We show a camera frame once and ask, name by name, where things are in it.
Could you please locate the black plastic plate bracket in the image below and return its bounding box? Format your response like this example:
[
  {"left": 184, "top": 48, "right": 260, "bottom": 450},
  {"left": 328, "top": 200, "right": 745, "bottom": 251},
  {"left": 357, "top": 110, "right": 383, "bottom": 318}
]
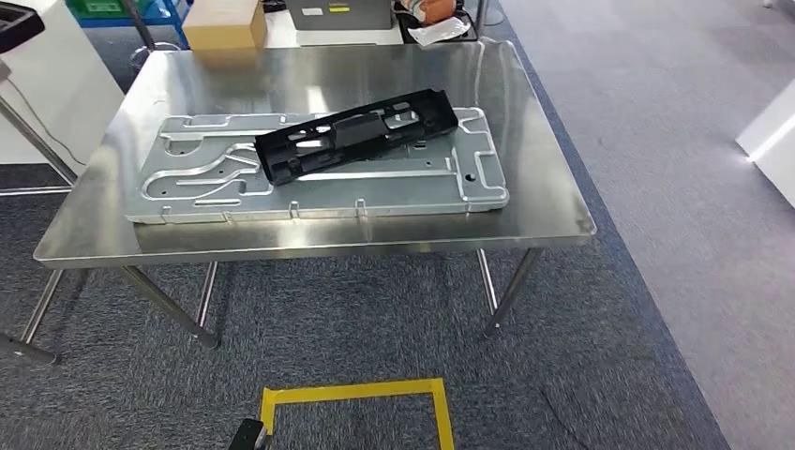
[{"left": 253, "top": 88, "right": 459, "bottom": 188}]

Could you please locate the grey metal part tray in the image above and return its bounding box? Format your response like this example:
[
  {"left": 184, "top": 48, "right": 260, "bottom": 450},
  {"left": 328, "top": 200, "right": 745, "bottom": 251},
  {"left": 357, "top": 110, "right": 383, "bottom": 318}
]
[{"left": 124, "top": 106, "right": 511, "bottom": 226}]

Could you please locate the yellow floor tape square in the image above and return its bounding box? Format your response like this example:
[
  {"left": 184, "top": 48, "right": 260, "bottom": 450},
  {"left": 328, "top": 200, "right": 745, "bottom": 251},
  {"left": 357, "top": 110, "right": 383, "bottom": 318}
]
[{"left": 259, "top": 377, "right": 456, "bottom": 450}]

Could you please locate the white plastic bag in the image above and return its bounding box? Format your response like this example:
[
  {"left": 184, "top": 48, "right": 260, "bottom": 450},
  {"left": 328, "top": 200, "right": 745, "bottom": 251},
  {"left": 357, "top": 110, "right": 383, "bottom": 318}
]
[{"left": 408, "top": 16, "right": 472, "bottom": 47}]

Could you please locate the grey equipment case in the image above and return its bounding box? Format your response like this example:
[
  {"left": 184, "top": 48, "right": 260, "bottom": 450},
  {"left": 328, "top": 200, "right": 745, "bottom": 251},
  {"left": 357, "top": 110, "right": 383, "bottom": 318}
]
[{"left": 285, "top": 0, "right": 394, "bottom": 32}]

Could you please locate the orange bag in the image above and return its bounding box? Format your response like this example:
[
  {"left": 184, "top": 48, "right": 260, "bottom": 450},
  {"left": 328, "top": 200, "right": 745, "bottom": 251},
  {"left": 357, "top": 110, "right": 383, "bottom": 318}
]
[{"left": 397, "top": 0, "right": 458, "bottom": 26}]

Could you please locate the brown cardboard box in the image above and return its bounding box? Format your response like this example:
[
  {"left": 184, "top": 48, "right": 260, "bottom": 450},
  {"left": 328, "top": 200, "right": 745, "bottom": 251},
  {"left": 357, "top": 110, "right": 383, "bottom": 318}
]
[{"left": 181, "top": 0, "right": 268, "bottom": 52}]

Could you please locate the blue storage rack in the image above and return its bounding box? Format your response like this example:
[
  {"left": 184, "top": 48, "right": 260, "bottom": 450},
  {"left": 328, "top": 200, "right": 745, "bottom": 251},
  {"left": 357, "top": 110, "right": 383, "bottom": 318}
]
[{"left": 73, "top": 0, "right": 191, "bottom": 50}]

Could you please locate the silver stanchion with round base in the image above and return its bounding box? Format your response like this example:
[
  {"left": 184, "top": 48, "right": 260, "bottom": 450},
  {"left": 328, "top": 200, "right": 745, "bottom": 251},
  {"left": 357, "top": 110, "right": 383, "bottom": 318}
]
[{"left": 121, "top": 0, "right": 183, "bottom": 70}]

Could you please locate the green plastic crate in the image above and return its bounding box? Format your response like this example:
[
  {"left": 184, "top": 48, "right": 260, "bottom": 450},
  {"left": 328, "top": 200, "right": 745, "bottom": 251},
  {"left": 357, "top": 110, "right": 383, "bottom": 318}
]
[{"left": 65, "top": 0, "right": 157, "bottom": 20}]

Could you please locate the white cabinet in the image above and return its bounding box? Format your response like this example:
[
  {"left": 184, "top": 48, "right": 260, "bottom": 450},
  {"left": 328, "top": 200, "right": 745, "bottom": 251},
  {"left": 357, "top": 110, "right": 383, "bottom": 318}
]
[{"left": 0, "top": 0, "right": 126, "bottom": 178}]

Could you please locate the white display block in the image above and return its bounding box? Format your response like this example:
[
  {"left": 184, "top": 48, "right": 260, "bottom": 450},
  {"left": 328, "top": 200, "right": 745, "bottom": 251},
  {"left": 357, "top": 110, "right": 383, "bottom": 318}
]
[{"left": 735, "top": 81, "right": 795, "bottom": 209}]

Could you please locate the black device on bench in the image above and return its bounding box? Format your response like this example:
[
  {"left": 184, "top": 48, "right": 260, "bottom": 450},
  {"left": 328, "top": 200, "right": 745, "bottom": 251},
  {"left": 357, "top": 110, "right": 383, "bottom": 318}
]
[{"left": 0, "top": 0, "right": 47, "bottom": 55}]

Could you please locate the black chair frame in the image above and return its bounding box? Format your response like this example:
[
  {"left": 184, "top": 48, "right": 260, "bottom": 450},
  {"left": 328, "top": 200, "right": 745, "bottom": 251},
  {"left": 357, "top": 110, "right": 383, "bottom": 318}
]
[{"left": 393, "top": 0, "right": 488, "bottom": 45}]

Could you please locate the thin black power cable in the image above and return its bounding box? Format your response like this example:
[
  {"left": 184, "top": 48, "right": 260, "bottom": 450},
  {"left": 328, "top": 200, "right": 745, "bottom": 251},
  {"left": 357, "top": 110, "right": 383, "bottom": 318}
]
[{"left": 6, "top": 77, "right": 85, "bottom": 169}]

